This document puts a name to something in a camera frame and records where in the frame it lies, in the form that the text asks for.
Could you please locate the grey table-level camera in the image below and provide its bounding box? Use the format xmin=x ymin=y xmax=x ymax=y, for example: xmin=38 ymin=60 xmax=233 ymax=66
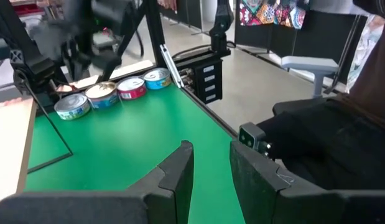
xmin=237 ymin=121 xmax=272 ymax=158

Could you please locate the person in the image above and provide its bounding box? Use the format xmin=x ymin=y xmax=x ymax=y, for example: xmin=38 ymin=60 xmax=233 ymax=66
xmin=256 ymin=93 xmax=385 ymax=192

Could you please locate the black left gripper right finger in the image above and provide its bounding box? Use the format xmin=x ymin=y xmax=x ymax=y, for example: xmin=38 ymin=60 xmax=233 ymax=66
xmin=229 ymin=140 xmax=385 ymax=224

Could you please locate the silver-lid seafood can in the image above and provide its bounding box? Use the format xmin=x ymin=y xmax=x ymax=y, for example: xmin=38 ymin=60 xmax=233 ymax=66
xmin=53 ymin=92 xmax=92 ymax=121

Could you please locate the green table mat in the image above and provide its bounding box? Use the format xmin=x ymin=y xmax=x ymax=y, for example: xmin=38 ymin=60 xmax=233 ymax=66
xmin=24 ymin=82 xmax=246 ymax=224

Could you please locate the light floral cloth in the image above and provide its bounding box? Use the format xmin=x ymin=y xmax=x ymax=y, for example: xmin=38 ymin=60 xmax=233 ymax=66
xmin=346 ymin=14 xmax=385 ymax=94

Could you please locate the person's forearm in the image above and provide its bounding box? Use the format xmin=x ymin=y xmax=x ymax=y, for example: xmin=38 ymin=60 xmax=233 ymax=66
xmin=347 ymin=15 xmax=385 ymax=125

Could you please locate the red-label silver-lid can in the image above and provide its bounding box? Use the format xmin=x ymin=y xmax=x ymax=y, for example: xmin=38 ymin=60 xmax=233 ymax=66
xmin=116 ymin=76 xmax=148 ymax=101

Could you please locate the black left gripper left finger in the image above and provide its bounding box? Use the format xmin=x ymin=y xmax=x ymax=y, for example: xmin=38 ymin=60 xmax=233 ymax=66
xmin=0 ymin=139 xmax=195 ymax=224

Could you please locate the black room divider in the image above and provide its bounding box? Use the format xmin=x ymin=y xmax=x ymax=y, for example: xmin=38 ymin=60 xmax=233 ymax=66
xmin=234 ymin=9 xmax=367 ymax=85

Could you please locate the black power hub box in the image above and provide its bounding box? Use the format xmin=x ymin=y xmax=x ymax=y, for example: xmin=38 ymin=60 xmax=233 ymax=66
xmin=175 ymin=49 xmax=232 ymax=105

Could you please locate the black articulated post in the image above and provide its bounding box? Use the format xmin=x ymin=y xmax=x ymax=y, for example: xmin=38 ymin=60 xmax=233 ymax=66
xmin=209 ymin=0 xmax=235 ymax=54

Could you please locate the grey pedestal stool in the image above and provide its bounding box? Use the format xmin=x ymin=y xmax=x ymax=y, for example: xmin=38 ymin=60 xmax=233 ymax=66
xmin=281 ymin=55 xmax=341 ymax=99

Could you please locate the colourful patterned cloth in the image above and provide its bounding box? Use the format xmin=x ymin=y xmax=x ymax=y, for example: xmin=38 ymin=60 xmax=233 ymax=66
xmin=238 ymin=0 xmax=308 ymax=30

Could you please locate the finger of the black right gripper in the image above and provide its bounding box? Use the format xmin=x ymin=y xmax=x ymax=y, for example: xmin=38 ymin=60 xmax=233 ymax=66
xmin=100 ymin=56 xmax=122 ymax=83

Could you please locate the blue-label silver-lid can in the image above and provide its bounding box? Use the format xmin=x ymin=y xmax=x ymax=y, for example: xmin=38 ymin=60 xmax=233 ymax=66
xmin=142 ymin=67 xmax=173 ymax=91

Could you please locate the black rig strut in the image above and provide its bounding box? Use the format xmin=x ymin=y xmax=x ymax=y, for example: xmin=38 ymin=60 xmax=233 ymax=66
xmin=142 ymin=0 xmax=184 ymax=90

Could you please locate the white-lid blue-label can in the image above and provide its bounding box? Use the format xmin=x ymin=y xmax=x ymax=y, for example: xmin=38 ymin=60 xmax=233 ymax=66
xmin=85 ymin=80 xmax=120 ymax=110

